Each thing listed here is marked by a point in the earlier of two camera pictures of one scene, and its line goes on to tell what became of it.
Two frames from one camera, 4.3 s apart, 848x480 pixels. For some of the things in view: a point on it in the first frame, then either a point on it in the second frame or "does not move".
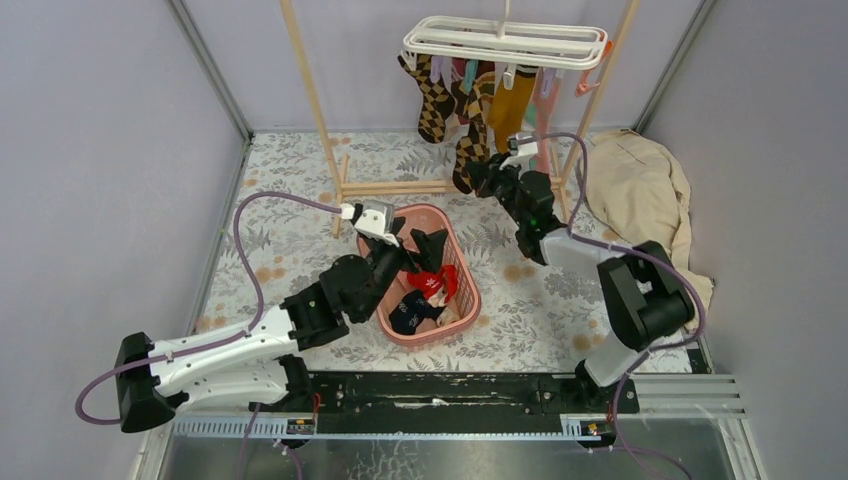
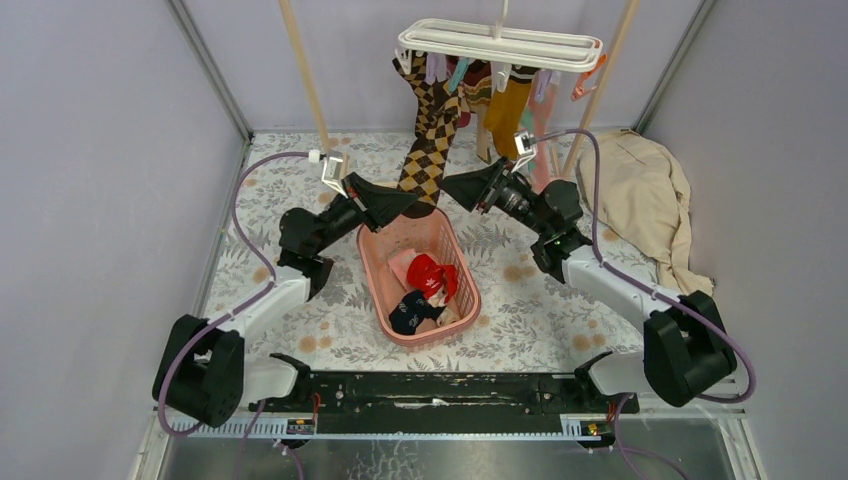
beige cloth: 638,196 does not move
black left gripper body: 386,262 to 345,214
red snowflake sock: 430,281 does not move
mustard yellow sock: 508,108 does not move
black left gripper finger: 430,246 to 379,203
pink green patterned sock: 539,114 does not move
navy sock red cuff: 411,307 does not move
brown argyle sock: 473,144 to 426,153
